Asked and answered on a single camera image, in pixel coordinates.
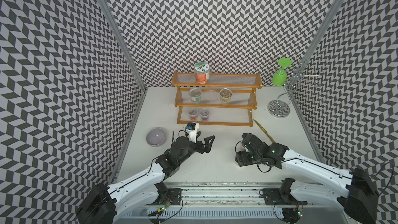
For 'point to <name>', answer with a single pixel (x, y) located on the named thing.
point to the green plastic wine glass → (280, 76)
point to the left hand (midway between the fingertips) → (207, 136)
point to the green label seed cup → (195, 94)
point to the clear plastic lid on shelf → (211, 95)
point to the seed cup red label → (193, 112)
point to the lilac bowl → (156, 137)
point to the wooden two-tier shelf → (238, 112)
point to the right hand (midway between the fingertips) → (242, 161)
